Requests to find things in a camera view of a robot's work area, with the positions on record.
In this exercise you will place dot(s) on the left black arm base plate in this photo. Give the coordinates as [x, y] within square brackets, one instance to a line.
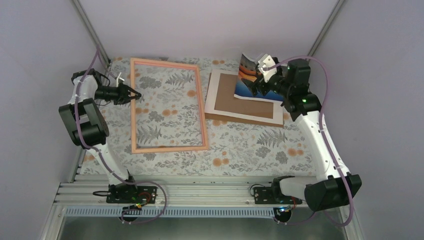
[131, 194]

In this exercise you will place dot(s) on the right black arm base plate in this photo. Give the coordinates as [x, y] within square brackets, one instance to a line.
[267, 196]

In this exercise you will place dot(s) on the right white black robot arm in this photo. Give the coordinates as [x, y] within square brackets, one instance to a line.
[335, 186]

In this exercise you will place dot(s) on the sunset lake photo print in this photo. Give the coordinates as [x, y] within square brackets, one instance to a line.
[247, 73]

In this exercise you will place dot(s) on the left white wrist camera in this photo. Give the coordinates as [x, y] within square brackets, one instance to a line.
[119, 78]

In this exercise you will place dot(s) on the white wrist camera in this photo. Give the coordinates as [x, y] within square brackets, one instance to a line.
[119, 78]
[265, 63]

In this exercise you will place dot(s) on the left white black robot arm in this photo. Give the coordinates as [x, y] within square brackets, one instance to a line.
[88, 128]

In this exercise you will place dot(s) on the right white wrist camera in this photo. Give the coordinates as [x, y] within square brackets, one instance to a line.
[265, 63]

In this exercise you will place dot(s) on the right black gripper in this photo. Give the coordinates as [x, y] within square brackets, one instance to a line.
[253, 89]

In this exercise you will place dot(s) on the grey slotted cable duct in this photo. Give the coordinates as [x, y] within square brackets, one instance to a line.
[171, 212]

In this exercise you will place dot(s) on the aluminium mounting rail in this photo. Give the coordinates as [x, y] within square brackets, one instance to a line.
[181, 191]

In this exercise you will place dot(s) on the brown frame backing board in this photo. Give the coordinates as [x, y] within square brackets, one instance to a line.
[220, 103]

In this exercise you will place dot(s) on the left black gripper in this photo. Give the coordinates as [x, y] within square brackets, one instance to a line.
[123, 97]

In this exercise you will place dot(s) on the pink wooden picture frame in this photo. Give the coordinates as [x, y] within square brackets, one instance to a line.
[200, 100]

